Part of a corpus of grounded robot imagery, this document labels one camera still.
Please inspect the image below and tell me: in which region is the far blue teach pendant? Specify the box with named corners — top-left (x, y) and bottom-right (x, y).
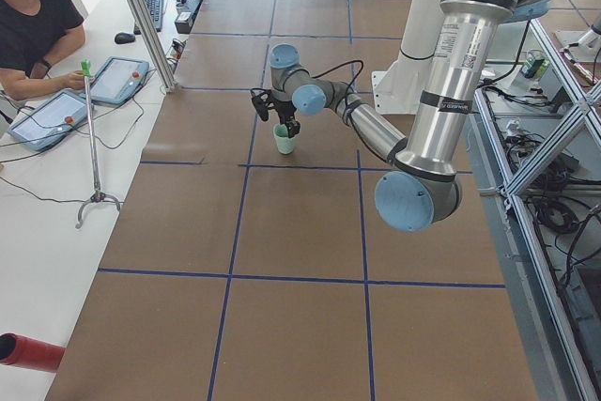
top-left (90, 56), bottom-right (149, 106)

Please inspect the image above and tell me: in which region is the pale green cup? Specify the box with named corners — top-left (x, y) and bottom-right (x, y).
top-left (273, 129), bottom-right (296, 155)
top-left (273, 124), bottom-right (293, 139)

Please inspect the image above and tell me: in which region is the black computer mouse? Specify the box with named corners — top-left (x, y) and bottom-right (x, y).
top-left (114, 32), bottom-right (136, 45)

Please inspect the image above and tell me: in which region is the near blue teach pendant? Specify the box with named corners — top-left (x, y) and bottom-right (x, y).
top-left (8, 89), bottom-right (88, 151)

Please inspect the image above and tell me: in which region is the blue teach pendant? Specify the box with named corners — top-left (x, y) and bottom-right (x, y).
top-left (90, 56), bottom-right (149, 106)
top-left (8, 89), bottom-right (88, 151)

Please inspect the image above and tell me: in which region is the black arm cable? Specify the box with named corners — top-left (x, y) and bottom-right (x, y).
top-left (309, 59), bottom-right (405, 158)

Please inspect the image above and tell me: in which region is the red tube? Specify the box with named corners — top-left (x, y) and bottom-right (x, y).
top-left (1, 332), bottom-right (66, 373)

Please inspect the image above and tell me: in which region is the person in black shirt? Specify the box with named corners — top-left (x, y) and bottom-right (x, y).
top-left (1, 0), bottom-right (85, 100)

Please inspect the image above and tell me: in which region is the metal stand with green top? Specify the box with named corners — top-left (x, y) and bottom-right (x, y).
top-left (75, 59), bottom-right (121, 229)

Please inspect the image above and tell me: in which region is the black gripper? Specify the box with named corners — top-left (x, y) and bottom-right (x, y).
top-left (274, 100), bottom-right (301, 138)

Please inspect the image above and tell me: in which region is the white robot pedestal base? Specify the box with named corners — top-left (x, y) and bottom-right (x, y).
top-left (372, 0), bottom-right (444, 115)

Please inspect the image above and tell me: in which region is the aluminium frame rail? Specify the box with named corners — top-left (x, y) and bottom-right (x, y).
top-left (127, 0), bottom-right (177, 93)

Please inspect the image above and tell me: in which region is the black keyboard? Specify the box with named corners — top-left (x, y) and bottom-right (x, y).
top-left (144, 0), bottom-right (164, 32)

